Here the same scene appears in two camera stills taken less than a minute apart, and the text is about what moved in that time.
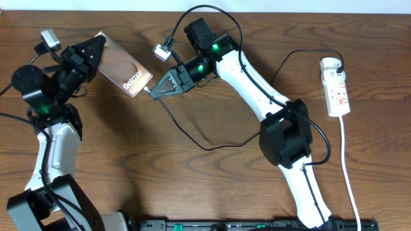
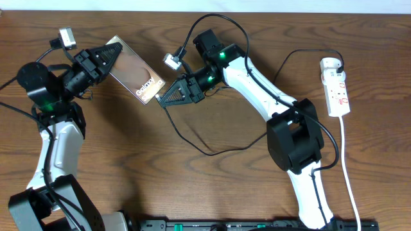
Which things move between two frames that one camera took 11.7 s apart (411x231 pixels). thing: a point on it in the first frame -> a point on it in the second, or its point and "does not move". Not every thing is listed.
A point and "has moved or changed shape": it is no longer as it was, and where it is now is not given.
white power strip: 336,92 does not move
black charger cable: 148,90 has moved or changed shape
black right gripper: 180,80 -> 190,91
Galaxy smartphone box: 122,68 has moved or changed shape
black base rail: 253,225 does not move
